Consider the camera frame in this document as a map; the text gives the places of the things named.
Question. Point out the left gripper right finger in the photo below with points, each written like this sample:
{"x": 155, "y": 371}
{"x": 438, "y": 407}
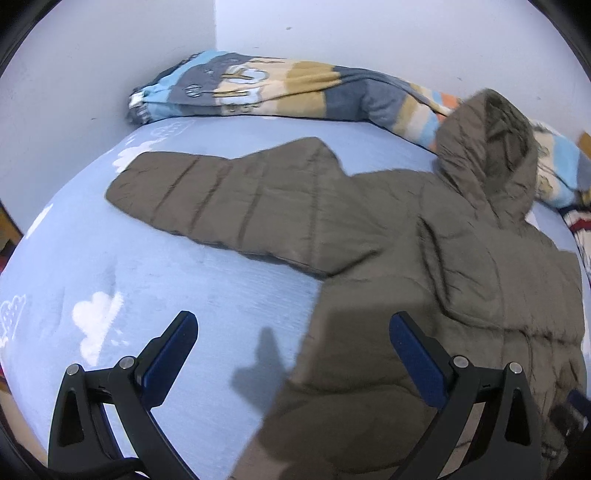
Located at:
{"x": 507, "y": 440}

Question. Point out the navy star patterned pillow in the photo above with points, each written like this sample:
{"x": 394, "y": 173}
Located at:
{"x": 578, "y": 220}

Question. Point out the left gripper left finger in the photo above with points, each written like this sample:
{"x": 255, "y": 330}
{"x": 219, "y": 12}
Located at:
{"x": 102, "y": 426}

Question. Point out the light blue cloud bedsheet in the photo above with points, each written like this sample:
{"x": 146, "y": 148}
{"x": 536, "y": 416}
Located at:
{"x": 119, "y": 282}

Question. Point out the colourful patchwork quilt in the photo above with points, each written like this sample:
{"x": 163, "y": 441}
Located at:
{"x": 218, "y": 83}

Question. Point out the olive brown puffer jacket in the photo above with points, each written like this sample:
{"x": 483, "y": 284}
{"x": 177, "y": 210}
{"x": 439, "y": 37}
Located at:
{"x": 452, "y": 248}

